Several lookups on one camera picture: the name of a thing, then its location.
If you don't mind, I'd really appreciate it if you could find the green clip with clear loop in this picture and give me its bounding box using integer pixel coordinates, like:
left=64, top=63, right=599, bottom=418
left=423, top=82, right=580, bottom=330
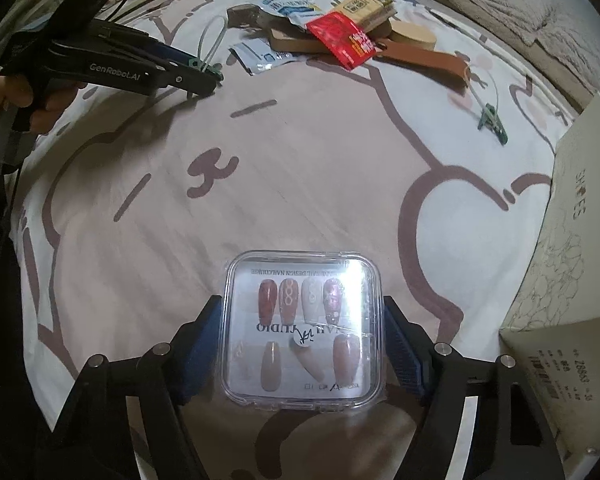
left=187, top=14, right=229, bottom=86
left=467, top=67, right=510, bottom=147

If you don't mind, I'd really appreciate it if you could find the blue white sachet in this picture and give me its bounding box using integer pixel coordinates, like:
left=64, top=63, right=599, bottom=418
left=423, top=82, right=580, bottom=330
left=230, top=40, right=297, bottom=77
left=252, top=0, right=326, bottom=26

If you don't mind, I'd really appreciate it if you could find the round wooden disc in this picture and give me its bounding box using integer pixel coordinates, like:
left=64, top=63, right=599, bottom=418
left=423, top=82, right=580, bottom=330
left=390, top=21, right=437, bottom=52

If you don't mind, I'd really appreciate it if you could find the clear plastic nail box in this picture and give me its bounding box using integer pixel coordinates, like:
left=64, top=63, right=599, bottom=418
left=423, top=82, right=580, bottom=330
left=221, top=250, right=387, bottom=402

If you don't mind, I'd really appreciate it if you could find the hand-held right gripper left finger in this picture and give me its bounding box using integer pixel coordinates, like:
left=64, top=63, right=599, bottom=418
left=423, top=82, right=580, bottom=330
left=40, top=294, right=231, bottom=480

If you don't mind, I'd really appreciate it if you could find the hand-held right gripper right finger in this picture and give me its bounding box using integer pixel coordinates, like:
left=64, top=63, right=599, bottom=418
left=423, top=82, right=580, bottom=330
left=380, top=295, right=566, bottom=480

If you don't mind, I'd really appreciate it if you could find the person's left hand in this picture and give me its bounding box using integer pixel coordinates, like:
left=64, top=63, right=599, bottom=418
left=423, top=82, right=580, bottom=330
left=0, top=71, right=88, bottom=135

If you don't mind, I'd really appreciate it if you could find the brown leather case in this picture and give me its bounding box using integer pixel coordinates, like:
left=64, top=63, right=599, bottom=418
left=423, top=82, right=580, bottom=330
left=372, top=35, right=473, bottom=88

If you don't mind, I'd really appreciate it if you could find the flat wooden block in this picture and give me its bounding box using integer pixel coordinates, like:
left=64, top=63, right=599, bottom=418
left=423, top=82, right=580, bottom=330
left=267, top=25, right=331, bottom=55

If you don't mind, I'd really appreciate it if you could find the white cardboard box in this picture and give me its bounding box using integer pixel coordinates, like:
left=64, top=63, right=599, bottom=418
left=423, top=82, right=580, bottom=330
left=497, top=91, right=600, bottom=480

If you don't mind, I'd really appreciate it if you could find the beige bed sheet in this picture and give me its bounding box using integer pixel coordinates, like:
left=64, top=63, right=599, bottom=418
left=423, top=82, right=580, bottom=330
left=10, top=0, right=596, bottom=121

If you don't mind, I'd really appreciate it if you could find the printed blanket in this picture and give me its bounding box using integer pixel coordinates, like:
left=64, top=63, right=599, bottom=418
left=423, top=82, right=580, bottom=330
left=7, top=0, right=581, bottom=480

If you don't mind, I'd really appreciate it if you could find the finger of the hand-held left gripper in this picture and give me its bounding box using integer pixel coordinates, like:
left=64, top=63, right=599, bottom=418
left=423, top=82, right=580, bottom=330
left=97, top=20, right=203, bottom=68
left=147, top=62, right=218, bottom=97

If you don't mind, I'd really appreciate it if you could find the red packet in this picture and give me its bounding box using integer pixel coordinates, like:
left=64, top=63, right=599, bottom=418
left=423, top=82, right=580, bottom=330
left=305, top=10, right=378, bottom=71

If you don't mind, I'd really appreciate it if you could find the yellow brown packet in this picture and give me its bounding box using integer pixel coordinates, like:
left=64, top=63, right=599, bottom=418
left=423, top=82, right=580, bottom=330
left=332, top=0, right=398, bottom=28

